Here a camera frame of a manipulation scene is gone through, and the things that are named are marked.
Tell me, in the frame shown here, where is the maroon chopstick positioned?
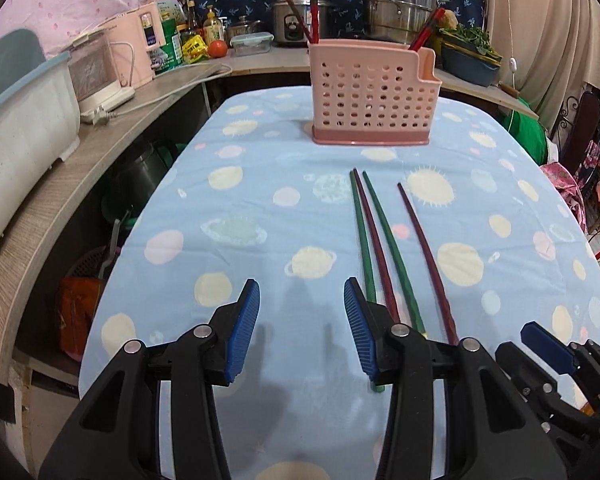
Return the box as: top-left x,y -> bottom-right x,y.
353,168 -> 401,312
397,183 -> 460,345

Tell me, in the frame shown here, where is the wooden counter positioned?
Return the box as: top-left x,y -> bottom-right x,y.
0,50 -> 539,382

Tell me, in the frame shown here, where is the stainless steel steamer pot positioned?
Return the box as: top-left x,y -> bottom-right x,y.
362,0 -> 454,45

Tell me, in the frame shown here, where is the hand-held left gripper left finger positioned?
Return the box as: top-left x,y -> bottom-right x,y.
39,279 -> 262,480

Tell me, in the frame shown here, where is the clear food container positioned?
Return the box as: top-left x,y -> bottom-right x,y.
229,32 -> 274,57

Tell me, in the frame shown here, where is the green chopstick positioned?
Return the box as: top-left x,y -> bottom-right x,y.
349,169 -> 385,393
362,171 -> 427,335

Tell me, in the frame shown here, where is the white cord with switch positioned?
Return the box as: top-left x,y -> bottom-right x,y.
494,0 -> 520,92

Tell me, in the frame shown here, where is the small pot with glass lid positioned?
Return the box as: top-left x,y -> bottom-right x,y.
224,15 -> 261,41

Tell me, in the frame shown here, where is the pink floral cloth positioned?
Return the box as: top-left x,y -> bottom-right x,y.
539,139 -> 589,234

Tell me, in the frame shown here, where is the pink perforated utensil holder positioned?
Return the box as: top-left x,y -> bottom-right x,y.
308,38 -> 442,147

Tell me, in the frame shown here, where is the pink plastic basket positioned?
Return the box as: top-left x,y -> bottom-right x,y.
72,244 -> 119,282

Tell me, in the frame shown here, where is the green cloth bag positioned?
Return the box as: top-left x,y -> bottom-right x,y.
502,97 -> 549,167

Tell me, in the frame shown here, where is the white power strip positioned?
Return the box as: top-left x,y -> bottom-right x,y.
79,87 -> 137,126

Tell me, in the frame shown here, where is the yellow oil bottle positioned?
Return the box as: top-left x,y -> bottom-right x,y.
202,5 -> 226,46

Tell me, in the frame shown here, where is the beige curtain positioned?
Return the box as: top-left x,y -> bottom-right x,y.
482,0 -> 600,122

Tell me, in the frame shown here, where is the blue planet-print tablecloth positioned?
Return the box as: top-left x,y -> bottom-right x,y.
78,87 -> 600,480

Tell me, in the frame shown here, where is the white power cord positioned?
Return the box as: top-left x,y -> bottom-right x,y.
129,62 -> 234,107

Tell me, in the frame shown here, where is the white clear-lidded appliance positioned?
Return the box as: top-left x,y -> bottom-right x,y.
67,32 -> 136,111

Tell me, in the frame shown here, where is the dark chair back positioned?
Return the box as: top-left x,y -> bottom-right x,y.
556,92 -> 600,162

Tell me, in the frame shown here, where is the red orange bag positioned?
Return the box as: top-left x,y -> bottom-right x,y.
57,277 -> 107,362

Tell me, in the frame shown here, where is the green white packet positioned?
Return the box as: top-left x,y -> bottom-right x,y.
152,0 -> 184,71

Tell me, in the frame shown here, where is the yellow packet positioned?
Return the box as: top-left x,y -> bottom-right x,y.
181,35 -> 210,64

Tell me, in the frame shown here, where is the blue planter with greens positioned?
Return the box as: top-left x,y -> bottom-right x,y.
439,25 -> 504,88

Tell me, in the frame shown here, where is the teal dish drainer lid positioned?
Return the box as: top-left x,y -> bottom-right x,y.
0,28 -> 46,112

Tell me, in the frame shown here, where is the steel rice cooker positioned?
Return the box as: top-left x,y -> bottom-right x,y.
272,0 -> 334,49

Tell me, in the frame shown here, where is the dark metal pot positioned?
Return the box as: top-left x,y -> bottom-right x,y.
114,139 -> 174,202

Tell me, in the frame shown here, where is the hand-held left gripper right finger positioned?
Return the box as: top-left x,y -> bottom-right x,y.
343,276 -> 568,480

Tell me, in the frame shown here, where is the white plastic dish drainer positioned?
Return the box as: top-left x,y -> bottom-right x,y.
0,52 -> 82,289

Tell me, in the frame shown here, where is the dark sauce bottle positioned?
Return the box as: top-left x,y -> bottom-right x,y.
184,0 -> 204,41

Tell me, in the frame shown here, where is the red black-patterned chopstick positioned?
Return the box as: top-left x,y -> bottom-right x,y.
308,0 -> 321,45
408,10 -> 443,52

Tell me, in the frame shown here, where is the dark red chopstick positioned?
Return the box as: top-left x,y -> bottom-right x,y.
415,8 -> 447,51
284,0 -> 312,45

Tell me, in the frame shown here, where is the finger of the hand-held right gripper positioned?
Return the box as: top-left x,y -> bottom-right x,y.
520,321 -> 600,377
495,341 -> 563,411

